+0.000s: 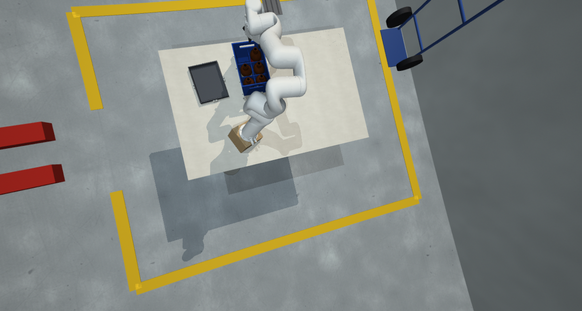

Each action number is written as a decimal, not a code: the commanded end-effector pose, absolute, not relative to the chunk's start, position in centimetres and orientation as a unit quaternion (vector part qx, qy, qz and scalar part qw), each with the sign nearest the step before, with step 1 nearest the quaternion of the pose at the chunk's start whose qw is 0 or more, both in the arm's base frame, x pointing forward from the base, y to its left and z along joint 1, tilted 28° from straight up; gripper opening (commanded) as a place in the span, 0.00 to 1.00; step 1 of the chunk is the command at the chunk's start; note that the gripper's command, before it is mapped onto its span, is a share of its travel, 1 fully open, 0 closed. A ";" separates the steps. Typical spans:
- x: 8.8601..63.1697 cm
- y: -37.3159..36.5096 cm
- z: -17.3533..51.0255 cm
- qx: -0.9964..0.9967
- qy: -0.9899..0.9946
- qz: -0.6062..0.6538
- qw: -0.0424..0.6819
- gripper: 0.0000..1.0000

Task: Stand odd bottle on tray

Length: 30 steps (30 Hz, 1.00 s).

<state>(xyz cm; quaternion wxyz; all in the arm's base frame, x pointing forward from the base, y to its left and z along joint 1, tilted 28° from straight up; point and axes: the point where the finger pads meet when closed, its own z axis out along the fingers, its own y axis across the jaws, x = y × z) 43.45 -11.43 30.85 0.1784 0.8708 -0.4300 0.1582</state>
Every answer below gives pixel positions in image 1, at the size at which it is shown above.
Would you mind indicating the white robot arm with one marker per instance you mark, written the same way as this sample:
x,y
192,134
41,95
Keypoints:
x,y
264,108

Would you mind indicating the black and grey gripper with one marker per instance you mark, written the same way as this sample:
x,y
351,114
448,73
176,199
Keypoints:
x,y
254,38

